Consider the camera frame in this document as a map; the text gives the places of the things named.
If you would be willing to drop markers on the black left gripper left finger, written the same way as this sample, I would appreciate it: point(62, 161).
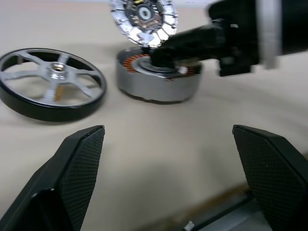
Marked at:
point(72, 173)

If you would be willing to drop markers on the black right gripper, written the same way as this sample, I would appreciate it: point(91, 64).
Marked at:
point(240, 36)

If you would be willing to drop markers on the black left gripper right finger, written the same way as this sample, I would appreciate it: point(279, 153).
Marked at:
point(272, 173)

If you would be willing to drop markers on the grey motor housing copper windings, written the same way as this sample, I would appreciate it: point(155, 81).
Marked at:
point(156, 89)

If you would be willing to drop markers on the silver hinged motor lid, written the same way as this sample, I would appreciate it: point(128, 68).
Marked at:
point(125, 21)

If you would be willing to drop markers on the silver spoked rotor black rim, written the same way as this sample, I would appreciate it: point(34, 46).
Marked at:
point(57, 69)

